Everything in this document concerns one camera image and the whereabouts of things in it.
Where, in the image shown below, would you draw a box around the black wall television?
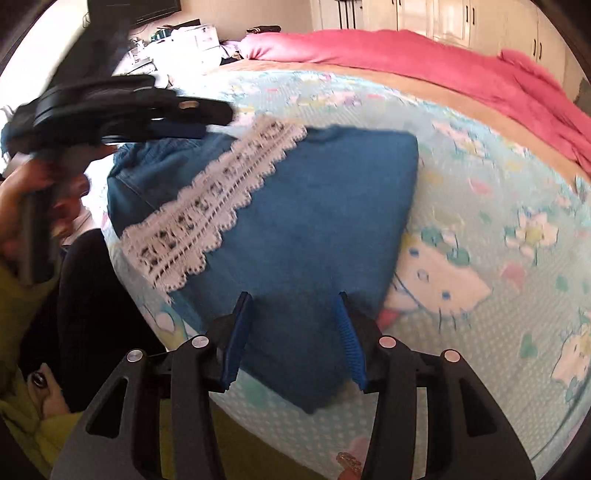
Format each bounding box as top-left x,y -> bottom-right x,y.
131,0 -> 182,26

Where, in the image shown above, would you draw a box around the person's left hand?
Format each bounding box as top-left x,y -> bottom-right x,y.
0,159 -> 92,261

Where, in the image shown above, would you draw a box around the white printer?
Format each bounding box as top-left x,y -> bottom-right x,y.
173,25 -> 220,52

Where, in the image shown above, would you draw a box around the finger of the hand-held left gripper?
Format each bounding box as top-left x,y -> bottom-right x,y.
139,88 -> 234,127
102,121 -> 207,145

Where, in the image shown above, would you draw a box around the blue denim pants lace trim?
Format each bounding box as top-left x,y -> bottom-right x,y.
107,115 -> 420,414

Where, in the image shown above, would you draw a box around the grey padded headboard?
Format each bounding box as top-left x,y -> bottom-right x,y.
575,78 -> 591,114

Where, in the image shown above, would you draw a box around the person's left forearm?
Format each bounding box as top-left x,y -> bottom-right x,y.
0,256 -> 61,370

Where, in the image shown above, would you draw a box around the white desk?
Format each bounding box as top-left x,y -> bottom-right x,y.
111,34 -> 222,79

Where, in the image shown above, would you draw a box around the pink duvet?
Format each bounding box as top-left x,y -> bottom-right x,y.
240,28 -> 591,174

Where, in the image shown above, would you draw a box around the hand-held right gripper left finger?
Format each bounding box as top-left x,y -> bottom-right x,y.
48,292 -> 254,480

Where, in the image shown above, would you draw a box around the person's bare foot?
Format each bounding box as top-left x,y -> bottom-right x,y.
28,364 -> 72,421

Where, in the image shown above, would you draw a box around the person's black trousers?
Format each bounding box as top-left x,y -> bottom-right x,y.
18,228 -> 171,416

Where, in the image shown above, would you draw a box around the white wardrobe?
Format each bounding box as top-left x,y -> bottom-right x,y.
309,0 -> 568,75

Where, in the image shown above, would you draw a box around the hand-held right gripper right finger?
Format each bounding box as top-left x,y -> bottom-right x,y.
335,292 -> 536,480

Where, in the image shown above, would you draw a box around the person's right hand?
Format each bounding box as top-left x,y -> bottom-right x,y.
337,452 -> 363,480

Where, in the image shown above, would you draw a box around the cartoon cat printed bed sheet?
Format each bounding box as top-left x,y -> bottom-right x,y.
102,69 -> 591,467

